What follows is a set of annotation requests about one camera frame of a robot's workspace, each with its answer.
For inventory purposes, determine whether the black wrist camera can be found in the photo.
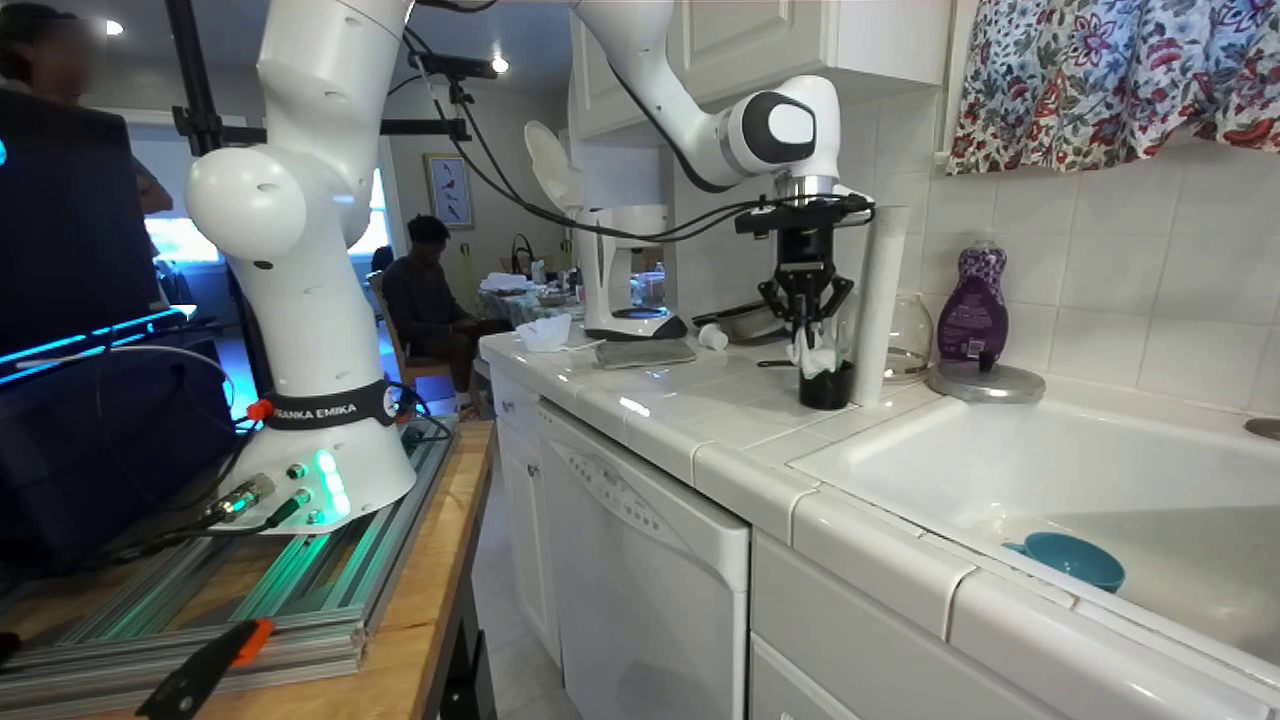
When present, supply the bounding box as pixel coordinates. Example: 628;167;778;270
732;191;885;250

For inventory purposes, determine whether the dark computer case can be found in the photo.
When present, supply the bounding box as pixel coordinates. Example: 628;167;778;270
0;337;245;584

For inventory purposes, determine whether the seated person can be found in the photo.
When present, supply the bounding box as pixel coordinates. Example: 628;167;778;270
375;212;521;400

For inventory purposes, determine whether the white sink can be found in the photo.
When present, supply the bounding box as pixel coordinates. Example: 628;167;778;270
794;395;1280;672

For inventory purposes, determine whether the white upper cabinet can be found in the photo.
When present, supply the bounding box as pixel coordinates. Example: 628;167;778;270
571;0;959;146

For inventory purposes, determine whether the tall white cylinder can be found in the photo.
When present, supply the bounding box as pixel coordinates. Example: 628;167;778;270
853;205;911;411

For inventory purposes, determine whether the grey metal lid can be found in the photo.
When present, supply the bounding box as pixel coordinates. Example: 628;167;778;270
924;358;1050;409

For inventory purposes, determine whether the standing person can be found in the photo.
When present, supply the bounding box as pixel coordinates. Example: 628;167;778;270
0;0;175;223

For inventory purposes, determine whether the aluminium rail base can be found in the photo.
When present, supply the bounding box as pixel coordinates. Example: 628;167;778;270
0;431;461;710

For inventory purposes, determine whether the framed wall picture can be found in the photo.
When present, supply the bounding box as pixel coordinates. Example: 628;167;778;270
423;151;482;236

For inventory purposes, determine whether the purple soap bottle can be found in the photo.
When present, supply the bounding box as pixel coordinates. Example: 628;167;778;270
937;243;1014;378

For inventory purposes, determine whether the black orange clamp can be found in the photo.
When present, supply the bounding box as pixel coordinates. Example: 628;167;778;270
138;617;279;720

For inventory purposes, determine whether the black stereo camera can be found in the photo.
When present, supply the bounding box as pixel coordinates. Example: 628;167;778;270
411;49;502;85

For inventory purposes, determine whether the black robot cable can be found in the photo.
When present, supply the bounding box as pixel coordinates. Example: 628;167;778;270
396;19;888;254

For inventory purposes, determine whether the black measuring cup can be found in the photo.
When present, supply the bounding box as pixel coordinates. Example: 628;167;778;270
796;359;860;418

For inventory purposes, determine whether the black monitor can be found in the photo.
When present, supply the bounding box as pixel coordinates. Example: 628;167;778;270
0;77;163;359

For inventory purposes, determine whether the white dishwasher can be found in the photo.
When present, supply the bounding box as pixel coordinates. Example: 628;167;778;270
531;400;755;720

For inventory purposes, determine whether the floral curtain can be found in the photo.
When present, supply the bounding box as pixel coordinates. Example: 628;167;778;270
940;0;1280;182

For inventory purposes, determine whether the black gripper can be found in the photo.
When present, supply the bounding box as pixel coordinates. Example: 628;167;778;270
755;220;860;358

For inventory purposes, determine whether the white sink base cabinet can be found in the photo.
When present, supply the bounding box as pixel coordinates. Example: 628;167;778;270
744;528;1280;720

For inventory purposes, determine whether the white plastic tub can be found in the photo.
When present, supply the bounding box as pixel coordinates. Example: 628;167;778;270
512;313;581;359

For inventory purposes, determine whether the white coffee maker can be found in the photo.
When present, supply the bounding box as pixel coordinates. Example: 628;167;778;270
521;117;696;345

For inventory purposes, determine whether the wooden table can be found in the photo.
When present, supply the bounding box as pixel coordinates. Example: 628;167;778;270
0;418;502;720

